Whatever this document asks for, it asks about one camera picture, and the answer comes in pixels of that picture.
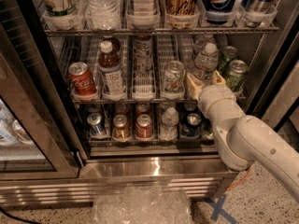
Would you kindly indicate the fridge glass door left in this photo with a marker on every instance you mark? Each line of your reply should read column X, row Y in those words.
column 45, row 154

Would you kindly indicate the stainless steel display fridge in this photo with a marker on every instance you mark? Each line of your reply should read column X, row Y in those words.
column 194, row 168

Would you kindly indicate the green can bottom right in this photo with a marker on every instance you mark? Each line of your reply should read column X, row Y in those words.
column 207, row 132

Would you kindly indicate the red can bottom front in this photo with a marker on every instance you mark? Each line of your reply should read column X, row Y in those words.
column 143, row 126

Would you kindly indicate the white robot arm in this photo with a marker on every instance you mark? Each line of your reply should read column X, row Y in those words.
column 243, row 139

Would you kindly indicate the clear water bottle bottom shelf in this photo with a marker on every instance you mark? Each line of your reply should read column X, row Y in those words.
column 169, row 124

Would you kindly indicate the green soda can front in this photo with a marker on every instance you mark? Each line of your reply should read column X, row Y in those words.
column 235, row 74

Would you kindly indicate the blue Pepsi can bottom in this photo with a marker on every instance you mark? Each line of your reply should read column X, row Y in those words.
column 191, row 126

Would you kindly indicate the wire shelf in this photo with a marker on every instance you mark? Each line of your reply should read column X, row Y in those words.
column 95, row 98
column 109, row 142
column 167, row 31

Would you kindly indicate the clear water bottle shelf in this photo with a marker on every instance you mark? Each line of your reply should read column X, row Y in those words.
column 103, row 15
column 169, row 124

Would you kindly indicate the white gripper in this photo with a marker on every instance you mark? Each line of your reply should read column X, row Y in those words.
column 212, row 97

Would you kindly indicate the middle wire shelf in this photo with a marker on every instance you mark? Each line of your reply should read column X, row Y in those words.
column 95, row 98

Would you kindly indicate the red Coca-Cola can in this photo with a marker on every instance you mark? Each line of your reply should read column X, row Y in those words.
column 81, row 78

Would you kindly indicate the brown can bottom front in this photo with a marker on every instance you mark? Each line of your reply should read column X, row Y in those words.
column 121, row 128

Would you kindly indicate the crumpled clear plastic bag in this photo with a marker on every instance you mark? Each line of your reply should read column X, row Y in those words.
column 147, row 205

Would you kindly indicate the blue tape cross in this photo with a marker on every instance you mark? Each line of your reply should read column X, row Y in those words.
column 218, row 210

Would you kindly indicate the blue Pepsi can top shelf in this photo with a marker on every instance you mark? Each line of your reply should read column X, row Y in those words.
column 218, row 11

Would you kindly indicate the brown iced tea bottle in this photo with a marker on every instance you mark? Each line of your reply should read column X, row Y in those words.
column 110, row 68

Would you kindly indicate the white labelled drink bottle middle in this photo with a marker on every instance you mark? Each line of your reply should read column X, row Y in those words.
column 142, row 53

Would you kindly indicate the clear water bottle behind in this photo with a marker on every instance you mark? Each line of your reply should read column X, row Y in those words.
column 199, row 43

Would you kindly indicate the clear water bottle top shelf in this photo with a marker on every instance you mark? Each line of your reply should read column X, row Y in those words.
column 103, row 15

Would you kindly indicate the blue silver can bottom left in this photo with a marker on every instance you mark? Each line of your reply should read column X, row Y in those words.
column 97, row 123

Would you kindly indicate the brown tea bottle behind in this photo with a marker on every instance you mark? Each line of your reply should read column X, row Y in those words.
column 115, row 42

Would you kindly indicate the top wire shelf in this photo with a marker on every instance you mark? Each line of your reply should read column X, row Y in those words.
column 167, row 31

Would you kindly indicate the white plastic lane divider tray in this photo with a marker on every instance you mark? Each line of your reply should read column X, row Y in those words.
column 143, row 83

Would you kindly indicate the bottom wire shelf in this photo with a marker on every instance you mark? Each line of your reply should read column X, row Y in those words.
column 109, row 142

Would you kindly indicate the white green soda can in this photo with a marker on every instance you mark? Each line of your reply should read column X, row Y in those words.
column 173, row 77

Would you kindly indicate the clear water bottle front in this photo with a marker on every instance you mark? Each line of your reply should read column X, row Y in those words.
column 206, row 62

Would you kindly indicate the green soda can behind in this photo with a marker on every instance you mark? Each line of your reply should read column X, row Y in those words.
column 226, row 55

